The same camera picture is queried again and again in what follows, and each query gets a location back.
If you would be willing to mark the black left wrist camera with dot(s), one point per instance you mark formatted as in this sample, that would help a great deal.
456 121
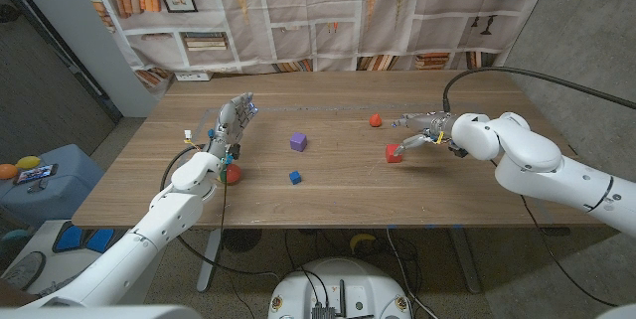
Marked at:
234 151

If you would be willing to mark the white low platform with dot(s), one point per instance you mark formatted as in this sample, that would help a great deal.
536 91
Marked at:
54 264

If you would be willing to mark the orange ball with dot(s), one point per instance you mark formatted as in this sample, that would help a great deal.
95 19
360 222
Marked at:
7 171

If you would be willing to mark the white power strip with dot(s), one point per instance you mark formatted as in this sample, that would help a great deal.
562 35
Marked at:
193 76

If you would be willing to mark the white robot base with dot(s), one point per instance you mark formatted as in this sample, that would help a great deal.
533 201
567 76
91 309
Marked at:
358 284

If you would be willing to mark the blue-grey ottoman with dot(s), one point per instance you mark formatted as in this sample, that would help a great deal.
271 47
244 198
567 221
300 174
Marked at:
59 200

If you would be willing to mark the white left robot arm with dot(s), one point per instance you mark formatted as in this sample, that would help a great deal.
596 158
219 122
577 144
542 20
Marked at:
174 209

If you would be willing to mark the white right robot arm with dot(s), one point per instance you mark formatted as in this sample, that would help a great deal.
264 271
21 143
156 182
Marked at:
536 160

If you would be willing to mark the black round floor object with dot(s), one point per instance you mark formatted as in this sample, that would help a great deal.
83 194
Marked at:
241 239

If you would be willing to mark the light grey pillar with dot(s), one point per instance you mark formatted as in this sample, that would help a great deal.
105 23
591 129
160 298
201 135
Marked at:
74 36

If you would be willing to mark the yellow banana toy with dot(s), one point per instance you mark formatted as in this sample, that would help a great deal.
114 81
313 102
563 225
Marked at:
362 241

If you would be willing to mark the purple magnetic cube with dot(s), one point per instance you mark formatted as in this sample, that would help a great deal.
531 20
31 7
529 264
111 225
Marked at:
298 141

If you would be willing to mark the red magnetic cube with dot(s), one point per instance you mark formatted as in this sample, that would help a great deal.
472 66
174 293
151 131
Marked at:
393 154

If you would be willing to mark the orange strawberry toy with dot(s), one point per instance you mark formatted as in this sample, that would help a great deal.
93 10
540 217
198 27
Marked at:
375 120

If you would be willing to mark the white robot torso shell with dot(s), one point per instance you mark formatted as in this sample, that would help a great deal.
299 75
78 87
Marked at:
99 313

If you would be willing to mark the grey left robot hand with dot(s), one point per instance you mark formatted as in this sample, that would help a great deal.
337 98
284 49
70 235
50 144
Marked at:
233 120

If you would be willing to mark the grey table leg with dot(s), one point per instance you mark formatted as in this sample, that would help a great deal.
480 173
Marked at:
464 259
208 259

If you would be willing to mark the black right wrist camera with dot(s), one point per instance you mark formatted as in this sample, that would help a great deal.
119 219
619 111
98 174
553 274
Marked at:
458 150

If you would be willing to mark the small blue block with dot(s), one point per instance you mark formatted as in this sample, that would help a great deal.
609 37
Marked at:
295 177

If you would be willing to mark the grey sneaker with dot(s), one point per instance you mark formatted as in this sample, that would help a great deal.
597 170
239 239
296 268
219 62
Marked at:
22 270

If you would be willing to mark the printed bookshelf backdrop cloth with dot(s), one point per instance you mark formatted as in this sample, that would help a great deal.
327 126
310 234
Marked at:
298 36

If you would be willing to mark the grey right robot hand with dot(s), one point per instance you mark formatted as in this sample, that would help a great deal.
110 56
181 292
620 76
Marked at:
432 122

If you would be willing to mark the teal round object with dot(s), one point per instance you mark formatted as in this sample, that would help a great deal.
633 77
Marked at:
12 235

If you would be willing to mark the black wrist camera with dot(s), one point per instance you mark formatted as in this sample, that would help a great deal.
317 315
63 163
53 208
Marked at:
234 151
458 150

